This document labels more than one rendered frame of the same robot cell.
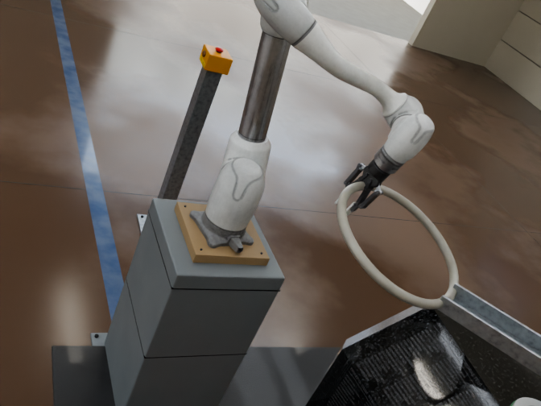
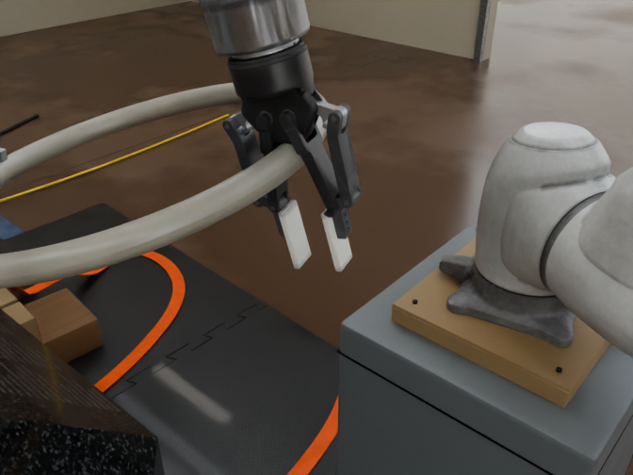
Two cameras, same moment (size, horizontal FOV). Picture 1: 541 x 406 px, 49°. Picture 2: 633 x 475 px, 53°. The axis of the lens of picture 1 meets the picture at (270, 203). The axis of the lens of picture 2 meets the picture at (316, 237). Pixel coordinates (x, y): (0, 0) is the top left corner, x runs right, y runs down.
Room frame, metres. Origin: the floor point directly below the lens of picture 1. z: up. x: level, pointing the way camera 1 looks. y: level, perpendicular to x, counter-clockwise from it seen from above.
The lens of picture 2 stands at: (2.40, -0.38, 1.42)
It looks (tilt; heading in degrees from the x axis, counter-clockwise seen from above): 31 degrees down; 166
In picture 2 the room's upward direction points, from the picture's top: straight up
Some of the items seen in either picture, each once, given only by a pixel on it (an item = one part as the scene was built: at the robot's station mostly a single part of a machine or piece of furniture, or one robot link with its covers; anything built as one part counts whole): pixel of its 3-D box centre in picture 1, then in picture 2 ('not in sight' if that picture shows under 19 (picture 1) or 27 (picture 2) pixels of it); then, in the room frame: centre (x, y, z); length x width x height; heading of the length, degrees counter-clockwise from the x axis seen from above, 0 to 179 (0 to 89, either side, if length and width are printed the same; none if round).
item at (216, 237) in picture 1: (226, 226); (511, 277); (1.71, 0.10, 0.86); 0.22 x 0.18 x 0.06; 45
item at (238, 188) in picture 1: (237, 190); (544, 204); (1.73, 0.12, 1.00); 0.18 x 0.16 x 0.22; 7
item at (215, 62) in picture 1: (184, 147); not in sight; (2.66, 0.51, 0.54); 0.20 x 0.20 x 1.09; 32
